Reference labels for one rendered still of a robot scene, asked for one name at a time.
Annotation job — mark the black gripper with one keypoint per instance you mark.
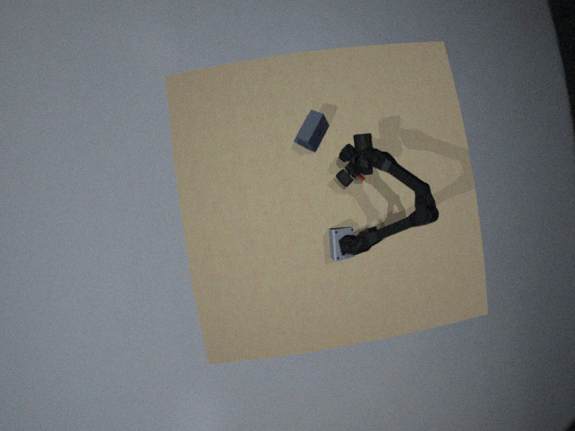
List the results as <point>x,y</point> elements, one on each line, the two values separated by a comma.
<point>344,177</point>

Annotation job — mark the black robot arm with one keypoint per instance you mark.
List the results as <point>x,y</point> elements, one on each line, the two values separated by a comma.
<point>425,212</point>

